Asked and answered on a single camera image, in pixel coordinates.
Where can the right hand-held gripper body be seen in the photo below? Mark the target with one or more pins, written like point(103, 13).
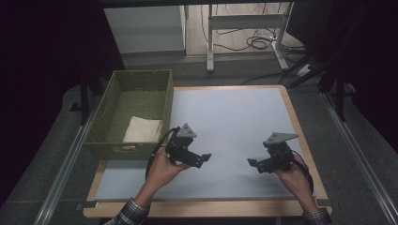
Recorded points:
point(280, 156)

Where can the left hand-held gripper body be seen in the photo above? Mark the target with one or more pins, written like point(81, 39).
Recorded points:
point(180, 150)

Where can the cream egg print cloth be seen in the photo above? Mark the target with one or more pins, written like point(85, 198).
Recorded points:
point(142, 129)

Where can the green woven basket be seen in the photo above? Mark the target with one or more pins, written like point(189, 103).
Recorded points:
point(134, 93)

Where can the person's right hand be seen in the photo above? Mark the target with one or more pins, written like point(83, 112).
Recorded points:
point(294, 179)

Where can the person's left hand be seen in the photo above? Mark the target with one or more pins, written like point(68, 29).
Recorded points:
point(162, 175)

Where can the light blue table mat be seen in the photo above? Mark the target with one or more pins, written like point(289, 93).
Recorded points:
point(234, 125)

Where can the black tape piece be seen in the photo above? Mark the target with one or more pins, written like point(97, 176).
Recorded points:
point(324, 202)

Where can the white power strip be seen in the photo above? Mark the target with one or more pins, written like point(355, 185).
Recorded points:
point(304, 70)

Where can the black stand leg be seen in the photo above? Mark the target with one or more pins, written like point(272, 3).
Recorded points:
point(84, 100)

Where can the white cabinet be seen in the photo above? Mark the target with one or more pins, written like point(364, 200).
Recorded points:
point(144, 29)

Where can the dark curtain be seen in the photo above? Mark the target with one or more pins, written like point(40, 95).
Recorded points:
point(40, 78)
point(369, 47)

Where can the aluminium floor rail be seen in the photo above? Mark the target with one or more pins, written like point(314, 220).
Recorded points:
point(62, 172)
point(359, 156)

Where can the white metal desk frame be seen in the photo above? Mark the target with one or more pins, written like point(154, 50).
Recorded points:
point(244, 22)

